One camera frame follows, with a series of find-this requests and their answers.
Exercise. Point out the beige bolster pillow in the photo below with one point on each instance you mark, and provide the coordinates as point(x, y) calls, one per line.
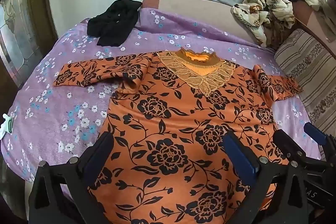
point(194, 12)

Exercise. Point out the orange black floral top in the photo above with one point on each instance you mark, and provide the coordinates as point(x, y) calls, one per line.
point(170, 113)

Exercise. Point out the black garment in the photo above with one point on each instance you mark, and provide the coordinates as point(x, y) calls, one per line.
point(113, 23)

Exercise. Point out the glass panel door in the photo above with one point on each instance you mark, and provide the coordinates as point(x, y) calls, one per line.
point(18, 37)

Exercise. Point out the purple floral blanket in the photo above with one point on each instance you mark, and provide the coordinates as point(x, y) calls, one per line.
point(65, 98)

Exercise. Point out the brown wooden headboard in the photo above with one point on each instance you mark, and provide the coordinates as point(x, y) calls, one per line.
point(311, 19)

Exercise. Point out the striped beige cushion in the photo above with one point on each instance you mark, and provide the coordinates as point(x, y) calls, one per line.
point(307, 66)

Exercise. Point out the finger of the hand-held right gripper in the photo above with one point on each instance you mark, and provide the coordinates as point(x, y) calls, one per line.
point(315, 134)
point(287, 146)

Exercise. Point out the white green plastic object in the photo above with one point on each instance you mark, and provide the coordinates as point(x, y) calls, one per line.
point(5, 125)

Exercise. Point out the crumpled cream floral cloth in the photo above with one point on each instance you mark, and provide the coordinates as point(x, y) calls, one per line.
point(262, 12)

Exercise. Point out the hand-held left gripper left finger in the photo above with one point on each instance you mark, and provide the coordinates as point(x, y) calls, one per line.
point(101, 153)

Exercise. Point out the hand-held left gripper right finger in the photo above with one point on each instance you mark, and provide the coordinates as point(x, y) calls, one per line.
point(240, 155)

